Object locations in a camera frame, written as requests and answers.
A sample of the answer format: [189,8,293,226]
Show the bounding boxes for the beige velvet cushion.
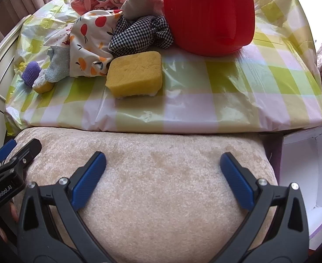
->
[16,127,277,262]

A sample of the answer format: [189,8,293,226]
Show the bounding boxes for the light blue plush toy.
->
[45,46,70,83]

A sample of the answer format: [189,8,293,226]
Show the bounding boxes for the person left hand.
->
[0,200,19,243]

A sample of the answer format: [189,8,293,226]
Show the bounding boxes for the red thermos jug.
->
[164,0,255,57]

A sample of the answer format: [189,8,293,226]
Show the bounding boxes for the grey drawstring pouch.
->
[121,0,164,20]

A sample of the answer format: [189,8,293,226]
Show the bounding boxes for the fruit print white cloth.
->
[44,10,122,78]

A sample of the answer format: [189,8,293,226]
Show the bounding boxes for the small purple knit item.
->
[21,61,42,87]

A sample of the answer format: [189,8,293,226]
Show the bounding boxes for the purple white cardboard box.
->
[274,126,322,238]

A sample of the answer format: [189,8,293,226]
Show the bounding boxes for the black white gingham cloth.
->
[108,16,174,58]

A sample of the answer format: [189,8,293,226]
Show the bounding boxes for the green checkered plastic tablecloth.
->
[4,0,322,135]

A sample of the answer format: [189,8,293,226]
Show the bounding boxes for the pink patterned cloth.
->
[71,0,126,15]

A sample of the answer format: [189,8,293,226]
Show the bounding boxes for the yellow rectangular sponge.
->
[106,51,163,98]

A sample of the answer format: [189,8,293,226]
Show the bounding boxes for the small yellow white sponge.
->
[32,69,54,94]

